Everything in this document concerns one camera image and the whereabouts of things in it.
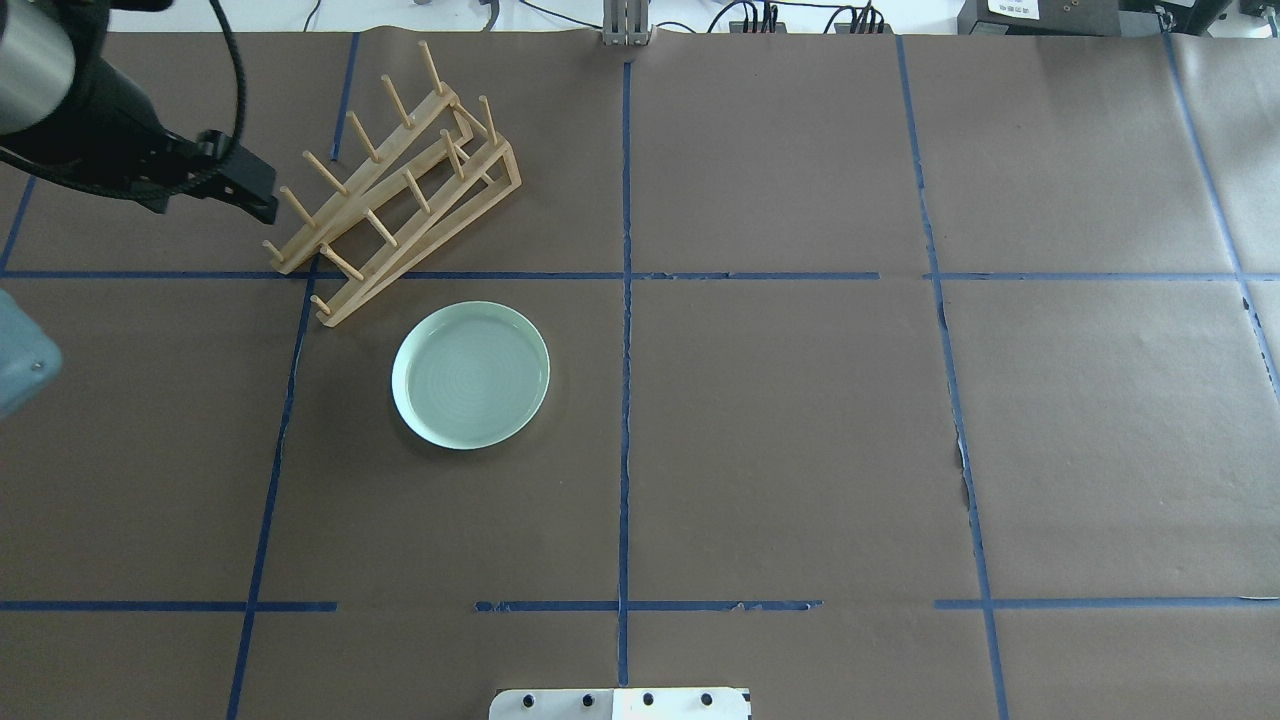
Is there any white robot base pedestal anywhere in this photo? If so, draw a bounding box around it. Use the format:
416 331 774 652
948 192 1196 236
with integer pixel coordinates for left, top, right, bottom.
488 687 753 719

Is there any light green round plate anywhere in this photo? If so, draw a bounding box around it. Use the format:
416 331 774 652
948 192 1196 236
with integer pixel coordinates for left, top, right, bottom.
390 301 552 451

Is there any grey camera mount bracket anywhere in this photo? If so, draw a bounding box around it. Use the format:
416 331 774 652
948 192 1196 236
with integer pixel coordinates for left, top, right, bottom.
600 0 653 47

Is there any black equipment box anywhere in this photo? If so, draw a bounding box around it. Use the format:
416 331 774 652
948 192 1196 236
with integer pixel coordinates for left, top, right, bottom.
955 1 1164 37

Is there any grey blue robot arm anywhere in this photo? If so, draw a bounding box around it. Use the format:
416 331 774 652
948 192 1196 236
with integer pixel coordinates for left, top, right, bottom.
1 1 279 225

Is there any second grey blue robot arm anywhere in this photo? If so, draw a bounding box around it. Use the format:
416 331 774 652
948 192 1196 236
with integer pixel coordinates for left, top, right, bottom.
1 290 63 420

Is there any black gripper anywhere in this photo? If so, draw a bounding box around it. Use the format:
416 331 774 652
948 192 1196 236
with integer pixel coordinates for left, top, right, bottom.
3 60 279 225

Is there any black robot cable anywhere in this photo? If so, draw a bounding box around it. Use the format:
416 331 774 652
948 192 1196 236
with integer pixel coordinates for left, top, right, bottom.
205 0 250 161

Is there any wooden dish rack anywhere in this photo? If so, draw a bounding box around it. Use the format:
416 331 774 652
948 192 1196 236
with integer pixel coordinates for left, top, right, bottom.
262 40 524 327

